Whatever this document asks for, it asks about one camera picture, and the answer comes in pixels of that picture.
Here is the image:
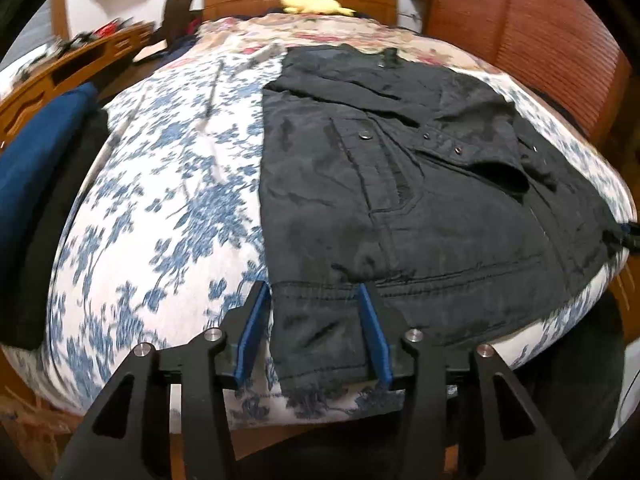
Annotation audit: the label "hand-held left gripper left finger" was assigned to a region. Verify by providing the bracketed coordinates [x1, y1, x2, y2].
[50, 282, 273, 480]

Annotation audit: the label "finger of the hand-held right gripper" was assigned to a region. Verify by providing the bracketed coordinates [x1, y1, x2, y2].
[602, 222, 640, 251]

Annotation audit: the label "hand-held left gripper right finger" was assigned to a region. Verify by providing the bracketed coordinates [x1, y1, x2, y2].
[356, 282, 576, 480]

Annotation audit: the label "black jacket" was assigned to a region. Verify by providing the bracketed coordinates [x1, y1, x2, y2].
[257, 45, 628, 396]

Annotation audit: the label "blue floral blanket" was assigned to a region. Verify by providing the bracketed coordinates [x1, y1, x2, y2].
[45, 52, 636, 426]

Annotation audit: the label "person's dark trousers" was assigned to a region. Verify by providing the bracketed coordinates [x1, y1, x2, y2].
[500, 290, 628, 480]

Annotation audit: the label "wooden louvred wardrobe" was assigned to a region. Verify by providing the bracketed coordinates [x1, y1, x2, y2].
[410, 0, 633, 146]

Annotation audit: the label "red floral blanket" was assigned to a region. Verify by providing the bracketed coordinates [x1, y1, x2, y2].
[192, 12, 496, 76]

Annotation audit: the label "wooden desk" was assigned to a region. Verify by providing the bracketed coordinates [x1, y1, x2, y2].
[0, 20, 156, 151]

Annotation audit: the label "dark wooden chair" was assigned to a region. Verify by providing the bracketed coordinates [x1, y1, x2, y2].
[162, 0, 201, 46]

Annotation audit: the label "yellow plush toy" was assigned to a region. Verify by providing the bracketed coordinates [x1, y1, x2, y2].
[280, 0, 357, 17]

